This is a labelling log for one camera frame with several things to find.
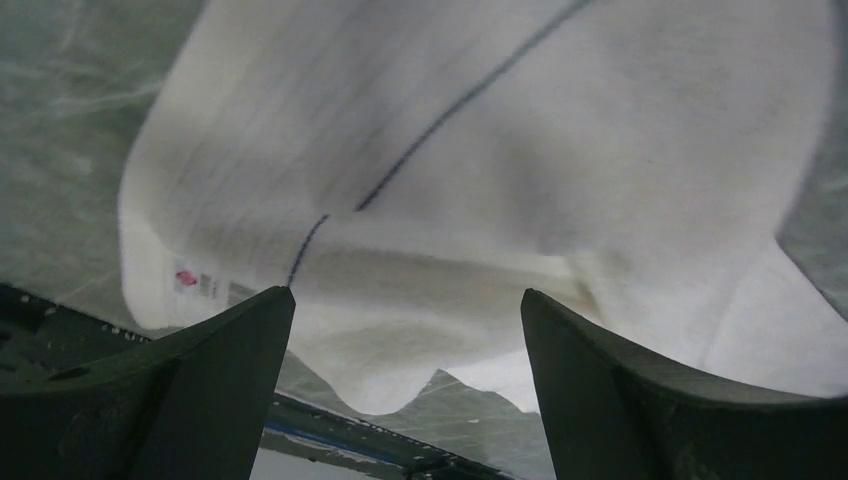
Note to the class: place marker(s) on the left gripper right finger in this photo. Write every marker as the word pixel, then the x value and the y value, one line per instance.
pixel 613 409

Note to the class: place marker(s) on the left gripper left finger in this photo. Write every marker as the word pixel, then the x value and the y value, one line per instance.
pixel 190 405

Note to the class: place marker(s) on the cream white towel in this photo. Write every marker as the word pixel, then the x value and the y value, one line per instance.
pixel 410 168

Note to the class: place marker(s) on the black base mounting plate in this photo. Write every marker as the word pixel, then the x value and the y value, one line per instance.
pixel 40 338

